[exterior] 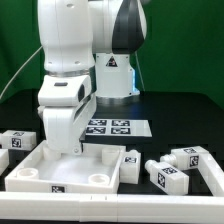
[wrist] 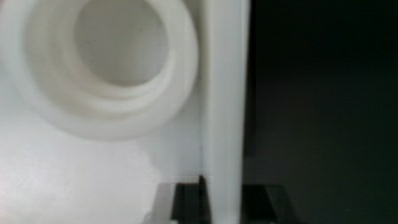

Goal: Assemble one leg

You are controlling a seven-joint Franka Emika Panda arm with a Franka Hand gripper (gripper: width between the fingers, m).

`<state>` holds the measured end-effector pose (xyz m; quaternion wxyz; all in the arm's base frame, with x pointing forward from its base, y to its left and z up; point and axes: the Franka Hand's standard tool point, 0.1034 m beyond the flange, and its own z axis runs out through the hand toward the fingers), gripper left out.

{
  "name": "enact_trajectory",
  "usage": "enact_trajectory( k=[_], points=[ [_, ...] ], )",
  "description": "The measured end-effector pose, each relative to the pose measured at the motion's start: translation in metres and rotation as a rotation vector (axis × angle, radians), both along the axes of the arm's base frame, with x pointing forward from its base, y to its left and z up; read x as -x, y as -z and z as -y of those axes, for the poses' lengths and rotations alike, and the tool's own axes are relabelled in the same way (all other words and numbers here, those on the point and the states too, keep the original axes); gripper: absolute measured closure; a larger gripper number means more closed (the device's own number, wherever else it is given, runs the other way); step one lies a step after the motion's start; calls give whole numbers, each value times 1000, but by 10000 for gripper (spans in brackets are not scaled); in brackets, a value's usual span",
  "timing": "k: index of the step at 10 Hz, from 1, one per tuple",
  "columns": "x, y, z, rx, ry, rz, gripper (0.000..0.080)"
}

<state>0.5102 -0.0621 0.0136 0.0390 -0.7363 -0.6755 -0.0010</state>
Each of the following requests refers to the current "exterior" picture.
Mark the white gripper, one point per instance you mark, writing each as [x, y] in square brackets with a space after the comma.
[67, 105]

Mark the white square table top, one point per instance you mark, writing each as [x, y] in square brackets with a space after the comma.
[95, 171]

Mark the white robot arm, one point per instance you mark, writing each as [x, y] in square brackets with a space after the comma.
[87, 44]

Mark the white tag sheet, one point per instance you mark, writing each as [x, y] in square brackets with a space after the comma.
[118, 127]

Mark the white U-shaped obstacle fence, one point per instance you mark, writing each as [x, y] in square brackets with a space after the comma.
[133, 208]

